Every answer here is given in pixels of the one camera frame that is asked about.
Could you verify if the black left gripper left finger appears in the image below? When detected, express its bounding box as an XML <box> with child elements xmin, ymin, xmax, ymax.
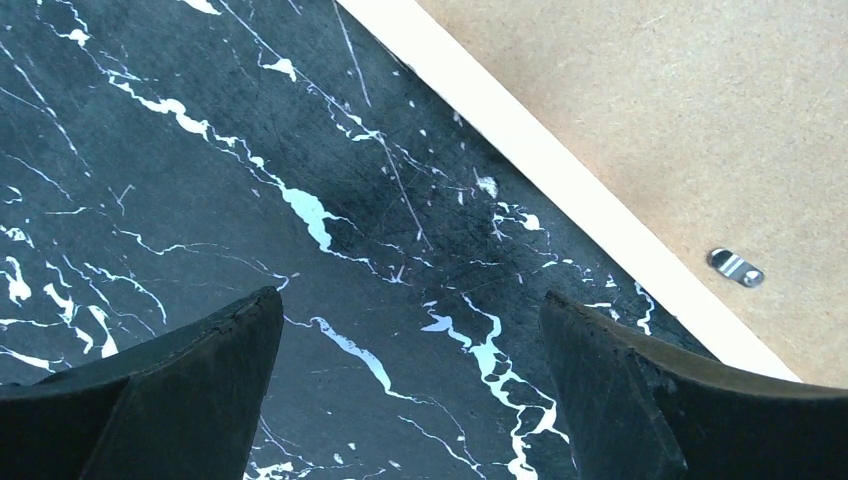
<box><xmin>1</xmin><ymin>287</ymin><xmax>284</xmax><ymax>479</ymax></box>

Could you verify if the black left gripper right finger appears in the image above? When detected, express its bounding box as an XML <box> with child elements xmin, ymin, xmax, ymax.
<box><xmin>540</xmin><ymin>291</ymin><xmax>847</xmax><ymax>479</ymax></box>

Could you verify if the light wooden picture frame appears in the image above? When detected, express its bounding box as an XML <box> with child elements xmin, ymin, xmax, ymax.
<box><xmin>340</xmin><ymin>1</ymin><xmax>799</xmax><ymax>381</ymax></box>

